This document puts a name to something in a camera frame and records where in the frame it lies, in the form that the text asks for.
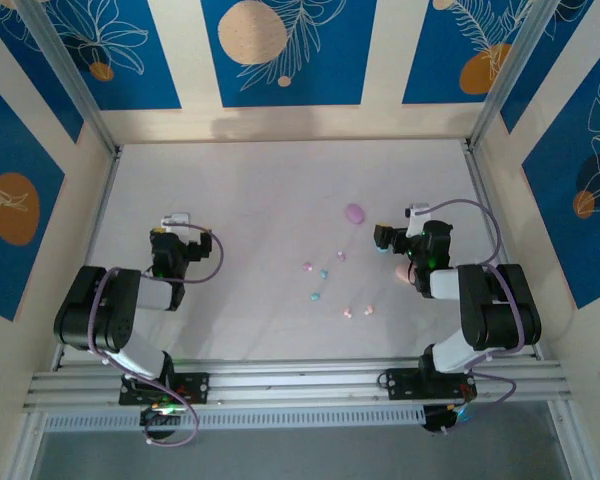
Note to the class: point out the blue earbud charging case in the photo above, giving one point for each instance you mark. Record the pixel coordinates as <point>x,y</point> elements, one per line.
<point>381,250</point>

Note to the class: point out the purple earbud charging case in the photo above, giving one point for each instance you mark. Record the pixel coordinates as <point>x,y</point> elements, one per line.
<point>354,213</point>

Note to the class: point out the pink earbud charging case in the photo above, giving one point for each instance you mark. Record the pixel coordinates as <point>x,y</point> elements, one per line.
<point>402,274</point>

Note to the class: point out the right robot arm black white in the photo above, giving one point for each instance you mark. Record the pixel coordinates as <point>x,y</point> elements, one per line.
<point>500,310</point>

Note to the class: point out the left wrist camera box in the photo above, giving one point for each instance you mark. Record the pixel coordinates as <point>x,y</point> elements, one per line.
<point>177,219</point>

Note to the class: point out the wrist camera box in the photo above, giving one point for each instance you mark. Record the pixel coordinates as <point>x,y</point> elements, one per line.
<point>177,219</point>
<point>416,212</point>

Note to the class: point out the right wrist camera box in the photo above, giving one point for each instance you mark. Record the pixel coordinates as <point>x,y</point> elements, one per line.
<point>416,212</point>

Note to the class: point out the aluminium table side rail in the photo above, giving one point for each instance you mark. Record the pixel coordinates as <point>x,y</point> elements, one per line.
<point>92,250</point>
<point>477,175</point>

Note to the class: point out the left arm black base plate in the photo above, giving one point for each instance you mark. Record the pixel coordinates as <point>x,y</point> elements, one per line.
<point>195,387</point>

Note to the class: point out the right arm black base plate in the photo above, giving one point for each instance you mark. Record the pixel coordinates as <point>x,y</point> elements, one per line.
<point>400,385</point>

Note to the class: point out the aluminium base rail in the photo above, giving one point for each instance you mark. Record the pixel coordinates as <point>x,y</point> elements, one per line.
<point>295,387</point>

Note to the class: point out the aluminium frame post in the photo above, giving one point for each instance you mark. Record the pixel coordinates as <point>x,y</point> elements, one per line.
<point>522,75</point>
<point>72,75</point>

